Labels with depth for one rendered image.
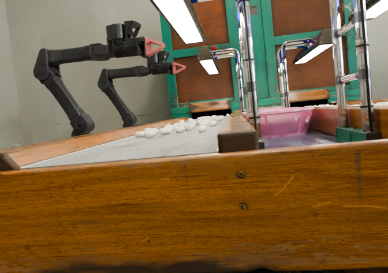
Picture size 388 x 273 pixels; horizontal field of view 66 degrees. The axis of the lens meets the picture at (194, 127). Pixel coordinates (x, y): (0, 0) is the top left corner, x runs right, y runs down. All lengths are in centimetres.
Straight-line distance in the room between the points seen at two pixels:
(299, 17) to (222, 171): 203
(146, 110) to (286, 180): 275
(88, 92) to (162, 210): 294
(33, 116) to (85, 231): 319
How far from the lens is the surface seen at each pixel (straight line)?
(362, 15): 75
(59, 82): 134
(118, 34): 125
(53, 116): 349
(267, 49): 226
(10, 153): 54
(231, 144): 41
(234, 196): 40
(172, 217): 42
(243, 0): 72
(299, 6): 238
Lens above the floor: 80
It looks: 3 degrees down
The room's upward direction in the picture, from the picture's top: 6 degrees counter-clockwise
